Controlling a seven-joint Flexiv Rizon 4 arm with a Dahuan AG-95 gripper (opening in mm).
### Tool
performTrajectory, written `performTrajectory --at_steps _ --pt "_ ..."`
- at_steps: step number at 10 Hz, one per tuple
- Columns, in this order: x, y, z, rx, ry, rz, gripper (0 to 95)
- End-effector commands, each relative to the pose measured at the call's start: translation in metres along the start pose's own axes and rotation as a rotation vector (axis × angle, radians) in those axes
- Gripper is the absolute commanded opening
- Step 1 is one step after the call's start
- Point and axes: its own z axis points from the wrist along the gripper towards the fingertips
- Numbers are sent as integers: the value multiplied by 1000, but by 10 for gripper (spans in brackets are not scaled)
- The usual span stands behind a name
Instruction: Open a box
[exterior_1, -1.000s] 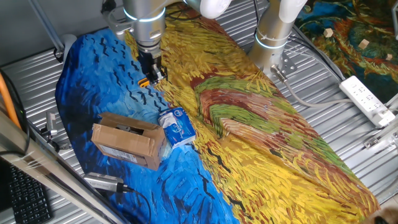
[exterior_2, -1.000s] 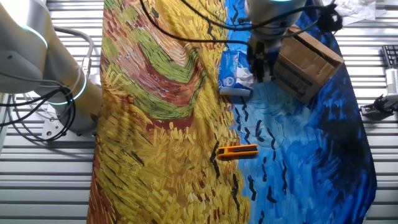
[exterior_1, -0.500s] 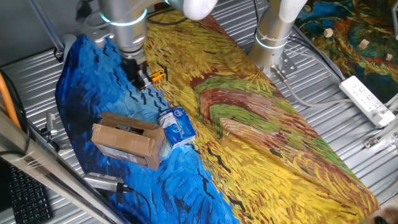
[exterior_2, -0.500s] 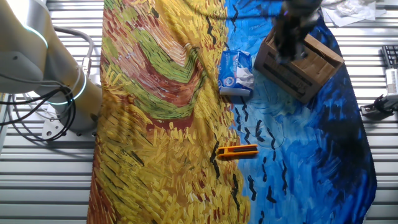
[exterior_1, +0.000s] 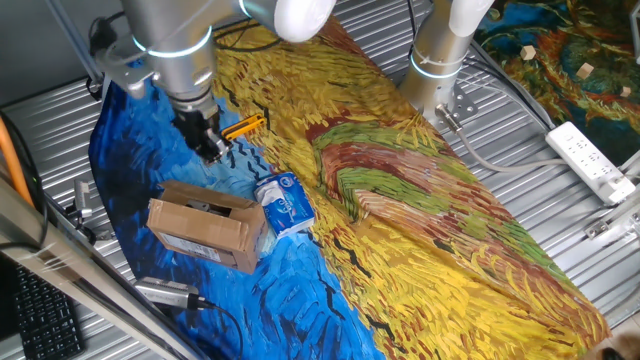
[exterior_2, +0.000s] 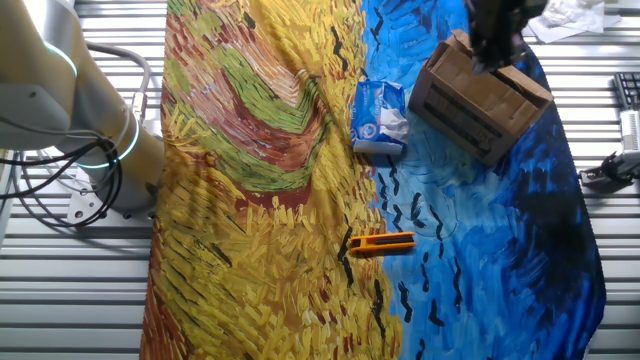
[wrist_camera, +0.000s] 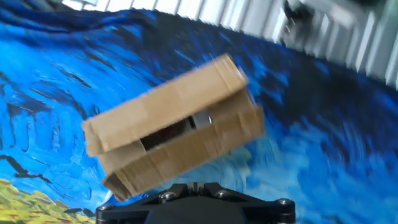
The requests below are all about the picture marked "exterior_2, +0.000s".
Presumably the blue tissue pack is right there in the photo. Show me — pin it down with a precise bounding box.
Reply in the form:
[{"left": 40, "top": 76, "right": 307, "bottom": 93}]
[{"left": 349, "top": 79, "right": 410, "bottom": 155}]

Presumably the orange utility knife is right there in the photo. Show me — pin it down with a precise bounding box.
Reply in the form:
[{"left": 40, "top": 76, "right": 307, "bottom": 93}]
[{"left": 348, "top": 231, "right": 417, "bottom": 258}]

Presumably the black keyboard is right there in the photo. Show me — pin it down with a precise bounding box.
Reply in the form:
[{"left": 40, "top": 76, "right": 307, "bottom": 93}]
[{"left": 613, "top": 72, "right": 640, "bottom": 111}]

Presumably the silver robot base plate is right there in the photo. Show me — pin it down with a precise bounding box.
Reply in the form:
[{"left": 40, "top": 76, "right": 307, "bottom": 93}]
[{"left": 67, "top": 167, "right": 157, "bottom": 226}]

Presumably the silver bracket with black ties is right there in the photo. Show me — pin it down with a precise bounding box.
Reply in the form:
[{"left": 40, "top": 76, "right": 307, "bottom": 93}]
[{"left": 579, "top": 151, "right": 640, "bottom": 190}]

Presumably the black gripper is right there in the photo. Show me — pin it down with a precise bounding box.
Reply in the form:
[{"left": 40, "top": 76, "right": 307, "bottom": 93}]
[{"left": 464, "top": 0, "right": 549, "bottom": 76}]

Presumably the white crumpled paper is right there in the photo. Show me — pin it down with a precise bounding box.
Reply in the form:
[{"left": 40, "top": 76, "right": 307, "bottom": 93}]
[{"left": 522, "top": 0, "right": 624, "bottom": 44}]

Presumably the grey thick cable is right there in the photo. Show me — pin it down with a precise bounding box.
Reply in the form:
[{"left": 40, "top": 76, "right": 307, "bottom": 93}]
[{"left": 84, "top": 42, "right": 152, "bottom": 124}]

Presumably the brown cardboard box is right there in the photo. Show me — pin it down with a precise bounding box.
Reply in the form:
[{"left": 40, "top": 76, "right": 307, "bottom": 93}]
[{"left": 408, "top": 28, "right": 555, "bottom": 167}]

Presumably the yellow and blue painted cloth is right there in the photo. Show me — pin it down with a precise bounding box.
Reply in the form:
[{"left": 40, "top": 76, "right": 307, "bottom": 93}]
[{"left": 139, "top": 0, "right": 607, "bottom": 360}]

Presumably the black cable bundle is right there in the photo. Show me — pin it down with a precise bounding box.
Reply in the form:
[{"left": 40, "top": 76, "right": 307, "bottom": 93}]
[{"left": 0, "top": 138, "right": 125, "bottom": 230}]

